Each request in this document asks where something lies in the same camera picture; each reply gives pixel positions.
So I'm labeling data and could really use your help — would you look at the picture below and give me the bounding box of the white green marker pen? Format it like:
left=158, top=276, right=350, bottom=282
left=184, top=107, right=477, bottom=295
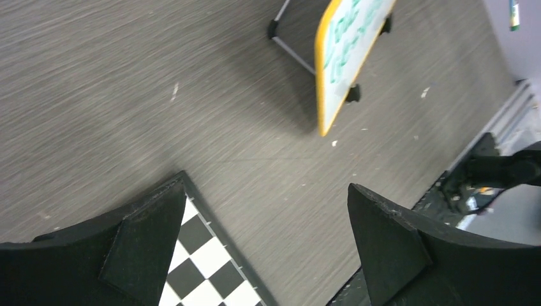
left=508, top=0, right=520, bottom=32

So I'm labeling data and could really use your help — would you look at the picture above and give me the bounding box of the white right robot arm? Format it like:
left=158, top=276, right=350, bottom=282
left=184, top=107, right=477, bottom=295
left=438, top=133, right=540, bottom=215

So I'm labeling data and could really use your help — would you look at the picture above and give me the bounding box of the black white chessboard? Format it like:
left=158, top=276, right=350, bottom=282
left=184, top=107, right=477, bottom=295
left=159, top=171, right=277, bottom=306

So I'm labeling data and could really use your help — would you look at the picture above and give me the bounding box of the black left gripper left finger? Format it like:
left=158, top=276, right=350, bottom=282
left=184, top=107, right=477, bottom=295
left=1, top=181, right=186, bottom=305

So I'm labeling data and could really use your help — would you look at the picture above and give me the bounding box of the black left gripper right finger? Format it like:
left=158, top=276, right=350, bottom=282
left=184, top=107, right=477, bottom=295
left=347, top=184, right=540, bottom=305

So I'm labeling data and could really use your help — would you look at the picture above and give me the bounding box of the aluminium front rail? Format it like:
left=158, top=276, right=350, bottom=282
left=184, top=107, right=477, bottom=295
left=448, top=80, right=541, bottom=233

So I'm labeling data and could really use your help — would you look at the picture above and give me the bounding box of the yellow framed whiteboard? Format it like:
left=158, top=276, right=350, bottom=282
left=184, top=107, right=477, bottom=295
left=267, top=0, right=398, bottom=138

